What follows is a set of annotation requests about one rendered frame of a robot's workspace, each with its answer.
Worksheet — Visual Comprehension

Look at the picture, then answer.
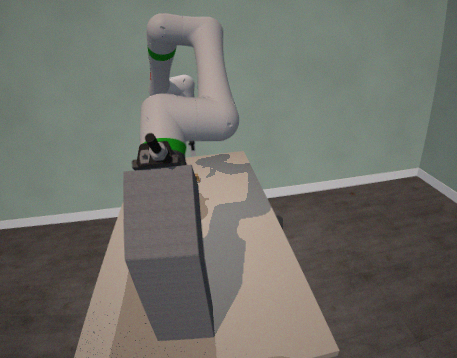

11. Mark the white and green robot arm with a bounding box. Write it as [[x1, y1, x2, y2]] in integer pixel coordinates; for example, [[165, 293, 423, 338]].
[[132, 13, 239, 170]]

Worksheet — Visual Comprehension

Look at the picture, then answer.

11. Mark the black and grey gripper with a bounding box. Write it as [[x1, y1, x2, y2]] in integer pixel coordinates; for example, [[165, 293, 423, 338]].
[[188, 141, 196, 156]]

